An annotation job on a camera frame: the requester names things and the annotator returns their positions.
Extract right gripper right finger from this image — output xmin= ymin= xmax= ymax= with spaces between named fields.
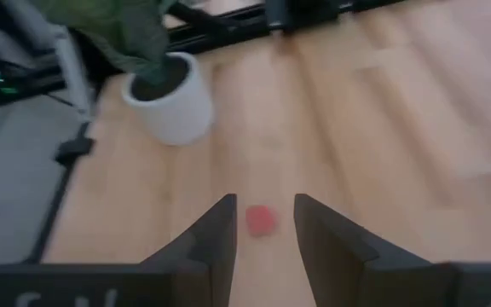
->
xmin=294 ymin=194 xmax=491 ymax=307

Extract pink toy fruit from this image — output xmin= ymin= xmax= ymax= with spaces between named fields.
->
xmin=245 ymin=204 xmax=279 ymax=238

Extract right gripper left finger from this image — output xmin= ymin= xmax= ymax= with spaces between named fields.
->
xmin=0 ymin=194 xmax=238 ymax=307

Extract black device green lights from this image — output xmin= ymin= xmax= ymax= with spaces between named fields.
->
xmin=0 ymin=40 xmax=66 ymax=111

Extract white plant pot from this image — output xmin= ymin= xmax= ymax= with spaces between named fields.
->
xmin=120 ymin=51 xmax=215 ymax=147

